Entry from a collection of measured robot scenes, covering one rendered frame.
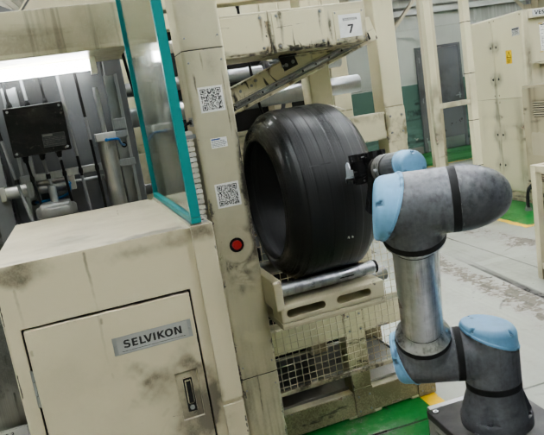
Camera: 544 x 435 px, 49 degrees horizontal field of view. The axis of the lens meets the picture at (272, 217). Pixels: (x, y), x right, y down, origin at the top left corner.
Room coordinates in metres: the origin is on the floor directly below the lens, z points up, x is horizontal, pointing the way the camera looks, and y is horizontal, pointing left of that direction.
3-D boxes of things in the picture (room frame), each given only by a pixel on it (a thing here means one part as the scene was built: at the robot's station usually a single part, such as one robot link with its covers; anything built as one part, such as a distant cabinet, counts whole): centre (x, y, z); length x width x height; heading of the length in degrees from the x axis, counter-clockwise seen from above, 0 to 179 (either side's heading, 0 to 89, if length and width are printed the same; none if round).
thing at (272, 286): (1.90, 0.07, 0.90); 0.40 x 0.03 x 0.10; 17
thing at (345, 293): (1.82, -0.14, 0.83); 0.36 x 0.09 x 0.06; 107
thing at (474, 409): (1.18, -0.42, 0.77); 0.15 x 0.15 x 0.10
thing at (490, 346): (1.18, -0.41, 0.88); 0.13 x 0.12 x 0.14; 79
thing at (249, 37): (2.27, -0.13, 1.71); 0.61 x 0.25 x 0.15; 107
